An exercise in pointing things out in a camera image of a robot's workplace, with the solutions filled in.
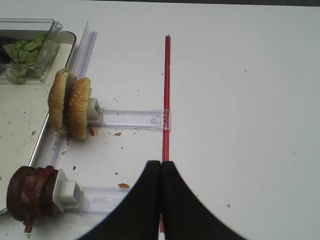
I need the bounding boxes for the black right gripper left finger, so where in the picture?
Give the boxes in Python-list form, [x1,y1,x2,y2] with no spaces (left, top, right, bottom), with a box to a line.
[80,160,162,240]

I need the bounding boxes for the stack of meat patties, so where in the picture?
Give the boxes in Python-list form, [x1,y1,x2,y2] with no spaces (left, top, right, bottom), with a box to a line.
[6,165,62,234]

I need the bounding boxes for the green lettuce leaves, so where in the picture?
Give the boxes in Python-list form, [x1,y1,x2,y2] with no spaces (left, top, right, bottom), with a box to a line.
[0,33,47,84]

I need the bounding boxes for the right sesame top bun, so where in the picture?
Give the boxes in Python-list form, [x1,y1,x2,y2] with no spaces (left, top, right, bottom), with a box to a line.
[67,77,91,140]

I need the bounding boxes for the clear right bun cross rail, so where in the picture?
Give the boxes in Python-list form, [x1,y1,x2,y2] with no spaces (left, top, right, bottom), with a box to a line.
[96,109,171,131]

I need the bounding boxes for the right red rod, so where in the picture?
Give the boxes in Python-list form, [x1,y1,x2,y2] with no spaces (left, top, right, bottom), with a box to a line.
[162,35,171,163]

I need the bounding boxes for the sesame bun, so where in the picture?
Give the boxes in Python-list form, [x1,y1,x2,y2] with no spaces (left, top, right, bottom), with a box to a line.
[67,77,91,140]
[47,68,78,135]

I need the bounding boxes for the clear meat cross rail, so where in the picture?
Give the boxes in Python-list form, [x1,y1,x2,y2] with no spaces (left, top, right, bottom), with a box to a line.
[69,186,130,215]

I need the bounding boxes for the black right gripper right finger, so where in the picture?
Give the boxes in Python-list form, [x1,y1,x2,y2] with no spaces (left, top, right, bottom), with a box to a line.
[161,161,244,240]

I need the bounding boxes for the white meat pusher block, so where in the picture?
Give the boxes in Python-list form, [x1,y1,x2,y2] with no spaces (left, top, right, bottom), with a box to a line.
[52,168,83,213]

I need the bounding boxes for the clear plastic container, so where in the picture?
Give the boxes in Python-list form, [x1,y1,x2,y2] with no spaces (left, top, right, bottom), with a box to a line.
[0,18,63,84]

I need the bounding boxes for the left sesame top bun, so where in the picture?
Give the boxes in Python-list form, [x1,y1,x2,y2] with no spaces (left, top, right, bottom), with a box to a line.
[47,68,78,135]

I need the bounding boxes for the cream metal tray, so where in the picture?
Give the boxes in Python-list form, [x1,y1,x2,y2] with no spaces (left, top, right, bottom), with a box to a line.
[0,31,77,214]

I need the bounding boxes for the white bun pusher block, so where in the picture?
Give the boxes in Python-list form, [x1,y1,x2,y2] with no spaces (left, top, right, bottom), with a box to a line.
[86,98,103,124]

